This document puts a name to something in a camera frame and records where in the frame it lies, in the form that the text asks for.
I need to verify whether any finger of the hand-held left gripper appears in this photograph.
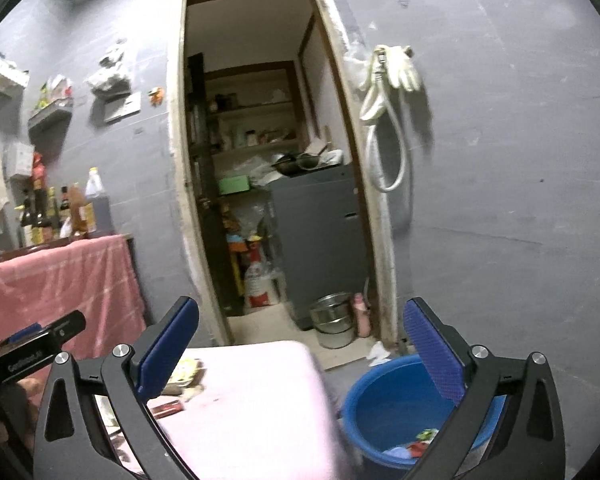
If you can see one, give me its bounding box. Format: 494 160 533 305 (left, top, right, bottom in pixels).
42 310 87 348
2 324 43 346

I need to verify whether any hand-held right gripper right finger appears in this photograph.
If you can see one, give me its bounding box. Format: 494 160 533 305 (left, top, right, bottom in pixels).
402 297 567 480

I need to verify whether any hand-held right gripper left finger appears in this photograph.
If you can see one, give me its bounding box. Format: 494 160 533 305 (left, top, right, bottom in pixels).
32 296 201 480

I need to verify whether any blue plastic bucket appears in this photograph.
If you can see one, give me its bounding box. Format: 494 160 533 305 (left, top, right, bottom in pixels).
340 354 508 471

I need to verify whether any pink checked cloth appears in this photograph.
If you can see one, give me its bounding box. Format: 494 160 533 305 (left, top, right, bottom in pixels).
0 234 148 396

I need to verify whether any white crumpled tissue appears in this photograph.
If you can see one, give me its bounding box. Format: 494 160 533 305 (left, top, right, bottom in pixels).
366 341 392 367

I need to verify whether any pink bottle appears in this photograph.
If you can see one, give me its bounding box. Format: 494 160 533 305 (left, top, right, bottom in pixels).
354 292 372 338

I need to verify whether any steel pot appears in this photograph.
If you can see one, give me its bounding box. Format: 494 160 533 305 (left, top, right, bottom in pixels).
309 292 356 350

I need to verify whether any pink floral blanket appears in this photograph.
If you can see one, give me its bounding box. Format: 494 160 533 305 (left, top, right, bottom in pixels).
92 340 346 480

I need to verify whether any white sack red print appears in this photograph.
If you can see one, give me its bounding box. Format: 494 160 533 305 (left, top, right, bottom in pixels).
243 260 281 311

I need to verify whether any tall dark sauce bottle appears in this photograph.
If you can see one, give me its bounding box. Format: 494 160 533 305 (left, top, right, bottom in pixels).
34 180 51 246

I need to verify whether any yellow sauce bottle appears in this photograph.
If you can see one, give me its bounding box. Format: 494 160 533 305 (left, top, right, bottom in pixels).
49 187 61 241

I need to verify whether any orange brown pouch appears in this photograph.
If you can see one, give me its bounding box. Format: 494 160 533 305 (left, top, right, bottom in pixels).
70 182 97 238

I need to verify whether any red capped sauce bottle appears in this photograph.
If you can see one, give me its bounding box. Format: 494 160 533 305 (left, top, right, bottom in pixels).
59 186 73 238

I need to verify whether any plastic jug with dark liquid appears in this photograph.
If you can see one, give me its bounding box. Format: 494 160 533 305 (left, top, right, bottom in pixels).
84 167 113 236

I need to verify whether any red hanging bag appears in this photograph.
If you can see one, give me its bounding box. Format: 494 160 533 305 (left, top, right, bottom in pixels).
30 152 48 193

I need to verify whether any grey cabinet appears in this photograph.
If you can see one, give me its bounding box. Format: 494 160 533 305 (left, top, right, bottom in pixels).
267 162 371 331

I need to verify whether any green box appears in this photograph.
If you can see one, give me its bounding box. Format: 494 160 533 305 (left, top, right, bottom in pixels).
217 175 251 196

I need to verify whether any black wok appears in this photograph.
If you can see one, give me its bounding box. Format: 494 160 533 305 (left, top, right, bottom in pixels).
271 152 321 177

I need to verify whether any hanging filled plastic bag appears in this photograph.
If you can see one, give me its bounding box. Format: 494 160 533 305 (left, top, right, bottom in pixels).
86 42 132 98

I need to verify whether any cream rubber glove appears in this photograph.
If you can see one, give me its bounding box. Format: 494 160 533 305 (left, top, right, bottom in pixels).
357 47 388 122
387 46 423 92

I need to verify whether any wooden pantry shelf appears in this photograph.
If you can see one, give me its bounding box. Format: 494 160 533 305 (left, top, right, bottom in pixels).
202 60 311 171

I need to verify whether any clear plastic bag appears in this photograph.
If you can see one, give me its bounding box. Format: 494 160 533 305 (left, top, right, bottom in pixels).
344 42 376 86

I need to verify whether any white hose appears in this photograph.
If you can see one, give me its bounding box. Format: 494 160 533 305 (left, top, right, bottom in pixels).
362 50 408 192

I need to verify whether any white wall box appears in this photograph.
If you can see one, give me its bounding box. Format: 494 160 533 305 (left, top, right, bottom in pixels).
7 142 35 178

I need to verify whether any wooden door frame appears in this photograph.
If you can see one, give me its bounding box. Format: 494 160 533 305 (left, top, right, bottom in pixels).
166 0 413 356

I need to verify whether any white wall socket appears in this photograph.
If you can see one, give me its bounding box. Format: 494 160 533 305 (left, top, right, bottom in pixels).
102 91 142 125

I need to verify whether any white wall basket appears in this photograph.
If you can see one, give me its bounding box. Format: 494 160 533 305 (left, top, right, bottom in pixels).
0 57 31 103

